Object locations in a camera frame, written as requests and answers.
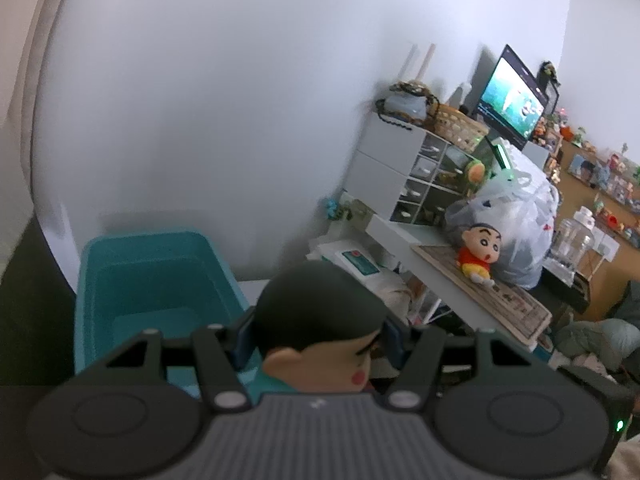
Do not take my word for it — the teal plastic storage bin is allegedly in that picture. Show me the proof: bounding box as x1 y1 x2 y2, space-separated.
74 231 264 402

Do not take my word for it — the green lit device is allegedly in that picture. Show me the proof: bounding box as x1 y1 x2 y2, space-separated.
492 141 514 172

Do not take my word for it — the green orange plush toy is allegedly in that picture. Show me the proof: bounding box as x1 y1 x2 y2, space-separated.
462 157 489 184

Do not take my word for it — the white desk shelf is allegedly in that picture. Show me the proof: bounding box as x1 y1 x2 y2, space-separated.
365 216 506 333

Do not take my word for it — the clear glass jar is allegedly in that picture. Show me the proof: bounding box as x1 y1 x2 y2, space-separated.
550 206 597 282

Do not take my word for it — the woven wicker basket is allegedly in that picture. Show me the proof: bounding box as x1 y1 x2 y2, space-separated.
432 104 489 152

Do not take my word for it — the dark bead string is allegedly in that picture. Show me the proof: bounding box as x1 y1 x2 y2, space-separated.
375 82 442 132

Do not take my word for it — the clear filled plastic bag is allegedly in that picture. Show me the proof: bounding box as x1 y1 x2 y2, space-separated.
445 166 561 291

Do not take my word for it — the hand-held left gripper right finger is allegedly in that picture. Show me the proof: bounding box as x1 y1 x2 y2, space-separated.
384 317 556 411

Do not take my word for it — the wooden display shelf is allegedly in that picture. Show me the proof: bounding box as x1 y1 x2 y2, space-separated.
530 130 640 263

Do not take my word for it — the black box stand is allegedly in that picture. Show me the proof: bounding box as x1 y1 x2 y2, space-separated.
539 259 592 317

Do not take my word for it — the blue green toy plant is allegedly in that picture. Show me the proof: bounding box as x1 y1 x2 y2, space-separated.
322 198 372 222

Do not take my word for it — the blue photo frame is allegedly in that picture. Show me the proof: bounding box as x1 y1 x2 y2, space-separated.
569 153 599 182

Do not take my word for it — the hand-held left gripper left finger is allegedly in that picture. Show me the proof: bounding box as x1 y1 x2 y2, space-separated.
102 310 261 413

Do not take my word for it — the computer monitor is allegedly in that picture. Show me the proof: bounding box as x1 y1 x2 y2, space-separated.
477 44 549 152

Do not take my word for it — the white drawer cabinet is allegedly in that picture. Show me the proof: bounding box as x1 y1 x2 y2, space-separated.
345 110 496 226

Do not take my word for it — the black-haired cartoon figurine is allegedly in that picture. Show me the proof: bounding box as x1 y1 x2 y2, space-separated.
252 261 389 397

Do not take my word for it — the wet wipes pack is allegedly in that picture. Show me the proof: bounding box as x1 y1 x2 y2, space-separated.
334 246 387 277

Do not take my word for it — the beige woven mat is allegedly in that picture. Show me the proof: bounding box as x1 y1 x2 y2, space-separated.
412 244 553 344

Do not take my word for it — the grey green cloth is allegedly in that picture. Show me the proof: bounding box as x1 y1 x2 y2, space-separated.
554 317 640 362

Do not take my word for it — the pale blue pouch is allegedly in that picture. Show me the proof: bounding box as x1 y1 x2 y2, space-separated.
384 91 432 122

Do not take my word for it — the row of small figurines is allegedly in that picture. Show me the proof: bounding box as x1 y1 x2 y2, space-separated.
531 107 640 246

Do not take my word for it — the pale wooden stick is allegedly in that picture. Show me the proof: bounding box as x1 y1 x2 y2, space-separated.
419 43 437 86
398 44 418 86

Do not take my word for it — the red yellow cartoon plush toy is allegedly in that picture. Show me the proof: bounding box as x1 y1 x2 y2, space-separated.
456 223 497 289

